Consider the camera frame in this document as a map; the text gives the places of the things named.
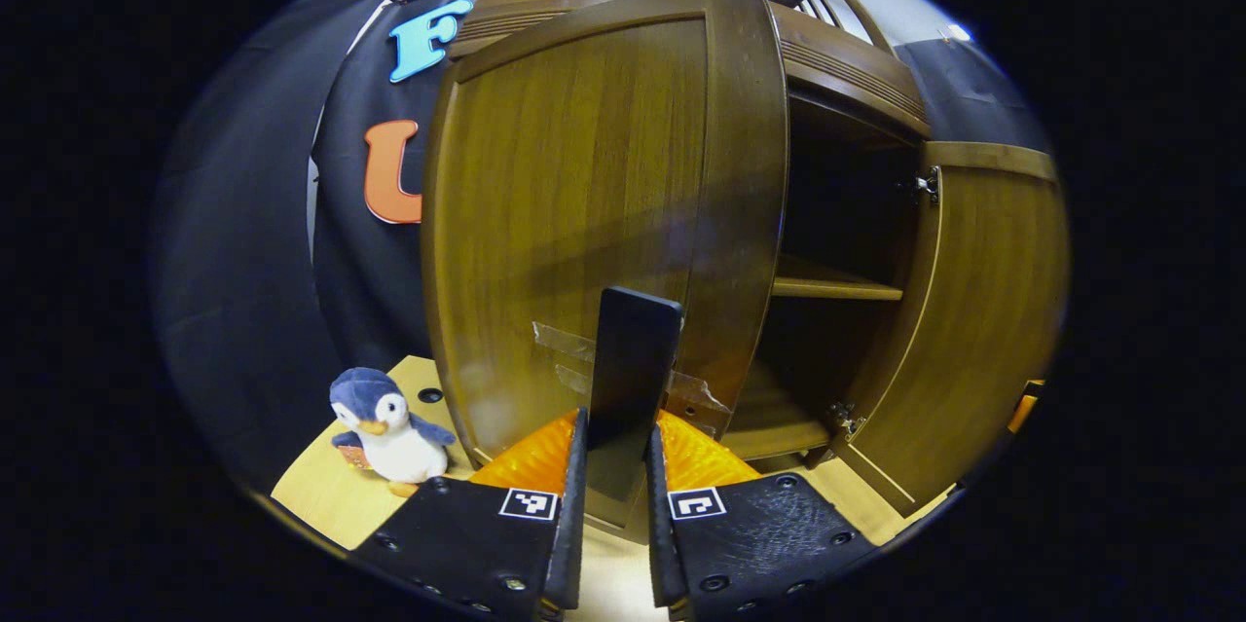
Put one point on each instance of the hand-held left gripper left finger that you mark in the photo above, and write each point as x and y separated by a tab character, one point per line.
467	544

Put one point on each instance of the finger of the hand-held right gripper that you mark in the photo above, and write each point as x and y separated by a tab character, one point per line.
1024	408

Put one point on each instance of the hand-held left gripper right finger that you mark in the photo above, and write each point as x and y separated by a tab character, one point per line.
759	539

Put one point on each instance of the wooden shoe cabinet door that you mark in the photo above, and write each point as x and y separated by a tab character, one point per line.
983	330
565	213

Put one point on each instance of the wooden double-door shoe cabinet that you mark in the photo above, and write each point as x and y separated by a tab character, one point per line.
847	77

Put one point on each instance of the metal door hinge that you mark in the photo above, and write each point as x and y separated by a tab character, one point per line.
845	420
929	184

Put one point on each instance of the wooden inner cabinet shelf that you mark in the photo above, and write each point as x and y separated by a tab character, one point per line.
832	286

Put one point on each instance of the wooden cabinet drawer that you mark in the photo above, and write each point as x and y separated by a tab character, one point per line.
847	72

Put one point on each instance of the plush penguin toy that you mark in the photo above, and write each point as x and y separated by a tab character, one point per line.
394	437

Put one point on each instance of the black table hole cap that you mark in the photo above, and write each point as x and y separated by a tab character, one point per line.
430	396

